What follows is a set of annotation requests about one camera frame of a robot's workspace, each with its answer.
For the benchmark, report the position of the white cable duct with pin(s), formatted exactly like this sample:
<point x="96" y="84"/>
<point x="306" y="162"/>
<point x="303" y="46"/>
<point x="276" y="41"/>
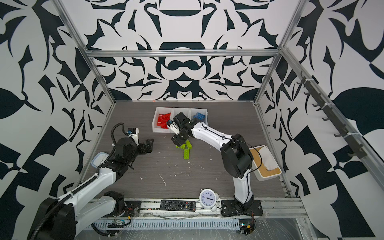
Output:
<point x="177" y="224"/>

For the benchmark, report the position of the black remote control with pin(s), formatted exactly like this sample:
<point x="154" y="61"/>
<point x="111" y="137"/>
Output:
<point x="178" y="206"/>

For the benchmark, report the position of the small green circuit board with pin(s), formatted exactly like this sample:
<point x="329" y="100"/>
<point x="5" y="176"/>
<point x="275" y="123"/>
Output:
<point x="247" y="229"/>

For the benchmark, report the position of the blue lego brick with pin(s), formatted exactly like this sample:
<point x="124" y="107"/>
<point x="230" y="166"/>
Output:
<point x="199" y="116"/>

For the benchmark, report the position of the green lego brick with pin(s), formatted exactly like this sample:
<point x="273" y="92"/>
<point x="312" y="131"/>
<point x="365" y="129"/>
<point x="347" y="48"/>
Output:
<point x="188" y="144"/>
<point x="186" y="154"/>
<point x="182" y="147"/>

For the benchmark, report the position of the white tissue box wooden top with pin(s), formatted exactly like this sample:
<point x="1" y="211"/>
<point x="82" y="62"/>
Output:
<point x="265" y="163"/>

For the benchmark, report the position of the white analog clock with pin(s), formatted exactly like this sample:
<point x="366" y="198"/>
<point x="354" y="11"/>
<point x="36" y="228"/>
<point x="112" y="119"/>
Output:
<point x="208" y="199"/>

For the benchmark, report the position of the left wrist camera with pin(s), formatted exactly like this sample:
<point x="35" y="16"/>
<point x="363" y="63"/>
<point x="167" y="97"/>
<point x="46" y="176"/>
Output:
<point x="133" y="133"/>

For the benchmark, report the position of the grey wall hook rail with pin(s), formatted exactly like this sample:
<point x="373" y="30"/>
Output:
<point x="334" y="115"/>

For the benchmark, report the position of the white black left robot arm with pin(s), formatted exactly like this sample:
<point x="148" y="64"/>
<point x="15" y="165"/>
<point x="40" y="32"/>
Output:
<point x="65" y="217"/>

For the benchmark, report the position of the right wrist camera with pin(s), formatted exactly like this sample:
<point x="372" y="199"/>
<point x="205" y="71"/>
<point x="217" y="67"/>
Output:
<point x="173" y="127"/>

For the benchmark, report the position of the clear lidded food container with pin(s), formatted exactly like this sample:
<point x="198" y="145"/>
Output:
<point x="99" y="159"/>

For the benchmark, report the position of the white middle storage bin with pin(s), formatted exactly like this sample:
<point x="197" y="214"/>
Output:
<point x="185" y="111"/>

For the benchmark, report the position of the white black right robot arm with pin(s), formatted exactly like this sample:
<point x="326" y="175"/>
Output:
<point x="237" y="160"/>

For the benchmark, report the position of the red lego brick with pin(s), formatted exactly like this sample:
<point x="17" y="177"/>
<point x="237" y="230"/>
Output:
<point x="164" y="117"/>
<point x="162" y="124"/>

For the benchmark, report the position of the white right storage bin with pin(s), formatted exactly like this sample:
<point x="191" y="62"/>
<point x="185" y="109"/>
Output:
<point x="202" y="111"/>

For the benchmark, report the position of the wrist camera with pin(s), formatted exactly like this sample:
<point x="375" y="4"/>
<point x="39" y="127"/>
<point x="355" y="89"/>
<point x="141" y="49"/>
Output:
<point x="133" y="133"/>
<point x="173" y="127"/>

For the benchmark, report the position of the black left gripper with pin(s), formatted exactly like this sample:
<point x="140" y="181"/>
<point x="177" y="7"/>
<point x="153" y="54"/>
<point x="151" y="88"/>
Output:
<point x="148" y="146"/>

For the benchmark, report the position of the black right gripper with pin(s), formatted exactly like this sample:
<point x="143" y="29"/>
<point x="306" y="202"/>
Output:
<point x="176" y="140"/>

